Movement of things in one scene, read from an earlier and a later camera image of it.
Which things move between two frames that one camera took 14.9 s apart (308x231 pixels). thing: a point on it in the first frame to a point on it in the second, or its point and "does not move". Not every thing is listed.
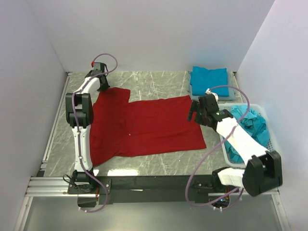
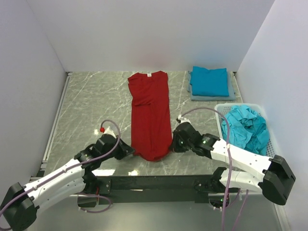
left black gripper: [107, 85] to [125, 149]
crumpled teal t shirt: [254, 124] does not move
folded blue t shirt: [215, 80] does not move
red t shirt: [159, 126] to [151, 128]
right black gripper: [195, 107] to [176, 147]
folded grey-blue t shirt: [232, 96] does not move
